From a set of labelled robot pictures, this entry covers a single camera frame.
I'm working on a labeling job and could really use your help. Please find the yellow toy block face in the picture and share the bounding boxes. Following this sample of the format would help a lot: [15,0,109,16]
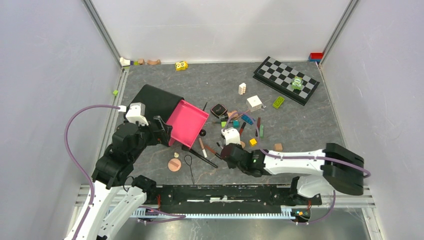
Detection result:
[175,61,189,71]

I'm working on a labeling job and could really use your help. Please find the wooden arch block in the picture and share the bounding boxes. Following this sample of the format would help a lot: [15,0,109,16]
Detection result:
[146,59,162,66]

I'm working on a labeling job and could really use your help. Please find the chessboard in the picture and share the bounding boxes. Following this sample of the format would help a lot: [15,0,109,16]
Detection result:
[253,56,320,106]

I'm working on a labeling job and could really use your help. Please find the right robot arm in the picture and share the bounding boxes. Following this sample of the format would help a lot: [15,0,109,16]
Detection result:
[220,143,370,204]

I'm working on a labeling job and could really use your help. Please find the round wooden disc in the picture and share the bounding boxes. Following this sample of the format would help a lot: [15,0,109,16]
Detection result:
[167,158,182,172]

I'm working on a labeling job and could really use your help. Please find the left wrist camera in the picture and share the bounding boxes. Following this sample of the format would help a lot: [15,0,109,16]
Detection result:
[118,102,149,127]

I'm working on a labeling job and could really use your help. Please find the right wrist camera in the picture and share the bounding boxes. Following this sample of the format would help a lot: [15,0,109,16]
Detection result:
[221,127,241,146]

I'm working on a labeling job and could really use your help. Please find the black compact case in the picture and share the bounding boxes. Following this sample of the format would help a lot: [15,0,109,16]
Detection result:
[210,103,228,119]

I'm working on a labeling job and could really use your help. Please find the white stacked block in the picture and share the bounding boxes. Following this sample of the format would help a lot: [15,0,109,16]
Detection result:
[238,82,247,95]

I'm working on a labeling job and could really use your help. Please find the black makeup organizer box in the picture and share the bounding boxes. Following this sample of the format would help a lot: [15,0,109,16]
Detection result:
[130,84,184,124]

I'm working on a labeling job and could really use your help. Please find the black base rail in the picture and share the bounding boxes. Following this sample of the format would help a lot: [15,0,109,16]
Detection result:
[145,184,322,214]

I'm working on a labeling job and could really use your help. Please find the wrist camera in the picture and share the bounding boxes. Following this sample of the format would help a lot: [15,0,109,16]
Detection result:
[118,102,149,127]
[221,127,241,146]

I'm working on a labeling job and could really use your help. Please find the black makeup brush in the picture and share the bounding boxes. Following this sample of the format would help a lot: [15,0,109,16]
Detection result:
[181,145,218,169]

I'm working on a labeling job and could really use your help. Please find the white cube box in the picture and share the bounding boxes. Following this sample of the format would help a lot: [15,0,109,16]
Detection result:
[246,95,264,112]

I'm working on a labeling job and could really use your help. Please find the green toy monster block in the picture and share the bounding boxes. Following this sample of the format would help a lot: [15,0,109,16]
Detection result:
[291,76,303,90]

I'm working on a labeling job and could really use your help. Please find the brown wooden cube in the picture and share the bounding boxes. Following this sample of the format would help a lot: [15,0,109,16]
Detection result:
[273,143,283,152]

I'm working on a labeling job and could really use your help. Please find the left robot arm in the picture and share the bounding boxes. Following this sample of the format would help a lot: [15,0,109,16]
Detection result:
[66,116,173,240]

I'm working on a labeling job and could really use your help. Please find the dark brown lipstick pen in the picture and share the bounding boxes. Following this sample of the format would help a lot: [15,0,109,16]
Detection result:
[255,117,261,137]

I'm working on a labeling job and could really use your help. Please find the green tube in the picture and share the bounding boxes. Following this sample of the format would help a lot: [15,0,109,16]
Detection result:
[259,124,264,139]

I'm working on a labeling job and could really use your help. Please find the green lego brick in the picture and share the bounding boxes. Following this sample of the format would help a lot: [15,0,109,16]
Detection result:
[272,96,285,109]

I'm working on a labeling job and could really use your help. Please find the foundation bottle beige cap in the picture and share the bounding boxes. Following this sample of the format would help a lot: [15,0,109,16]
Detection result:
[219,110,237,122]

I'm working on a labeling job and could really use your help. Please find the blue lego brick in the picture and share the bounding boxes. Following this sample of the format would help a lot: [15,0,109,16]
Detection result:
[241,114,256,125]

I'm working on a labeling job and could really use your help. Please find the pink top drawer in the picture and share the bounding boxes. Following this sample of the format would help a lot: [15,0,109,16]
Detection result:
[166,99,209,148]

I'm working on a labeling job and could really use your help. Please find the white corner block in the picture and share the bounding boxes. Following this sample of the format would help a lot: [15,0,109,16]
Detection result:
[119,57,131,67]

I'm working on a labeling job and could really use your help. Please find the small teal cube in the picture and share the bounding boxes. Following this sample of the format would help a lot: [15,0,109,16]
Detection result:
[233,120,240,128]

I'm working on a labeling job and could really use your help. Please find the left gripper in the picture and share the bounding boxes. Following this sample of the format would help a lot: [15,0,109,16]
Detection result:
[129,114,172,161]

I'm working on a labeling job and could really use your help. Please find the white concealer pen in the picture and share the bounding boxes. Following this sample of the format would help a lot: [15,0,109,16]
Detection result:
[198,137,208,158]

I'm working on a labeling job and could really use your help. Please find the yellow cube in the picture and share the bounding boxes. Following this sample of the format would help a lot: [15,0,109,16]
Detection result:
[249,138,258,147]

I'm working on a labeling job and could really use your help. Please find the red blue bricks stack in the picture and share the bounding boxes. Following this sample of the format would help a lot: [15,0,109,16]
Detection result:
[308,52,324,63]

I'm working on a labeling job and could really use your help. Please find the black wire loop tool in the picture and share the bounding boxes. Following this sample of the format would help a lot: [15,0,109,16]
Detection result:
[183,154,195,185]

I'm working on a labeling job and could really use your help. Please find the red lip pencil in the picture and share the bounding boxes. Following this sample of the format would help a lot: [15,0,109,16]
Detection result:
[239,122,247,136]

